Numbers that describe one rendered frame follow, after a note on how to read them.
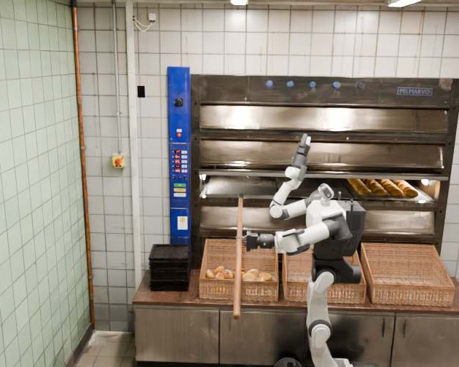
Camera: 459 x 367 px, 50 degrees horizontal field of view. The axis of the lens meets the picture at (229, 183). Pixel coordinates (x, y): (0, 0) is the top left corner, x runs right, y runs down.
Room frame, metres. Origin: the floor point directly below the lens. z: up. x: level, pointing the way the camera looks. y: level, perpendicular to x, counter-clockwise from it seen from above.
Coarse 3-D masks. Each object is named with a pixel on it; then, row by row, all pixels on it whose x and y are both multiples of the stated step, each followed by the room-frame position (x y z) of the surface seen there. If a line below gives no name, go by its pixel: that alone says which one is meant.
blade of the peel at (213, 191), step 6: (210, 186) 3.93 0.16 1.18; (216, 186) 3.94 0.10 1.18; (222, 186) 3.94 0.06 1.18; (228, 186) 3.94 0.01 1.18; (234, 186) 3.94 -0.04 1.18; (240, 186) 3.95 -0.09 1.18; (246, 186) 3.95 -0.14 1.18; (252, 186) 3.95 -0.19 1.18; (258, 186) 3.96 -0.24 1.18; (264, 186) 3.96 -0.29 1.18; (270, 186) 3.96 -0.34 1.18; (210, 192) 3.76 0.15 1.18; (216, 192) 3.76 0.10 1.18; (222, 192) 3.76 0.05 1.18; (228, 192) 3.76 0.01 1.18; (234, 192) 3.77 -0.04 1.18; (240, 192) 3.77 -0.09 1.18; (246, 192) 3.77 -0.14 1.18; (252, 192) 3.78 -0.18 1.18; (258, 192) 3.78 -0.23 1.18; (264, 192) 3.78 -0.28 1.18; (270, 192) 3.78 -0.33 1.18; (258, 198) 3.62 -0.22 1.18; (264, 198) 3.62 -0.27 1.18; (270, 198) 3.62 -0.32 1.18
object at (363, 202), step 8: (200, 200) 3.64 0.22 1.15; (208, 200) 3.63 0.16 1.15; (216, 200) 3.63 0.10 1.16; (224, 200) 3.63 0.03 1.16; (232, 200) 3.63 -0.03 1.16; (248, 200) 3.62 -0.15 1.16; (256, 200) 3.62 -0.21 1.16; (264, 200) 3.62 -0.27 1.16; (288, 200) 3.61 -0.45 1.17; (296, 200) 3.61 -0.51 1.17; (344, 200) 3.60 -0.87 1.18; (360, 200) 3.61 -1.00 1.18; (368, 200) 3.61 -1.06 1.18; (376, 200) 3.62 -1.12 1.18; (384, 200) 3.62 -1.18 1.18; (392, 200) 3.62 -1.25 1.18; (400, 200) 3.63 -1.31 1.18; (408, 200) 3.63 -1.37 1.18; (416, 200) 3.63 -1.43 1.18; (424, 200) 3.64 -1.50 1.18
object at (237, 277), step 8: (240, 200) 3.45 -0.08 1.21; (240, 208) 3.26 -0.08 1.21; (240, 216) 3.09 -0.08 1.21; (240, 224) 2.93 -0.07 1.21; (240, 232) 2.79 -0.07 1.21; (240, 240) 2.66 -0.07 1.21; (240, 248) 2.54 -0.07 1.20; (240, 256) 2.43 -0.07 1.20; (240, 264) 2.33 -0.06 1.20; (240, 272) 2.24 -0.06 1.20; (240, 280) 2.16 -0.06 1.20; (240, 288) 2.08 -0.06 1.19
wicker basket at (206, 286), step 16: (208, 240) 3.60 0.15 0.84; (224, 240) 3.60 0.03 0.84; (208, 256) 3.57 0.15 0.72; (256, 256) 3.55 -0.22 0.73; (272, 256) 3.55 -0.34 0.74; (272, 272) 3.51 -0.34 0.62; (208, 288) 3.14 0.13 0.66; (224, 288) 3.14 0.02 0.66; (256, 288) 3.12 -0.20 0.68; (272, 288) 3.12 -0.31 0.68
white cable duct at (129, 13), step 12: (132, 0) 3.64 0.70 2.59; (132, 12) 3.63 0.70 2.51; (132, 24) 3.63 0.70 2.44; (132, 36) 3.63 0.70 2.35; (132, 48) 3.63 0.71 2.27; (132, 60) 3.63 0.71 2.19; (132, 72) 3.63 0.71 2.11; (132, 84) 3.63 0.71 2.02; (132, 96) 3.63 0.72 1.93; (132, 108) 3.63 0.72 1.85; (132, 120) 3.63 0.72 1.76; (132, 132) 3.63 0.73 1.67; (132, 144) 3.63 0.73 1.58; (132, 156) 3.63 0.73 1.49; (132, 168) 3.63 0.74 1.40; (132, 180) 3.63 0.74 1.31; (132, 192) 3.63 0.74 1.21
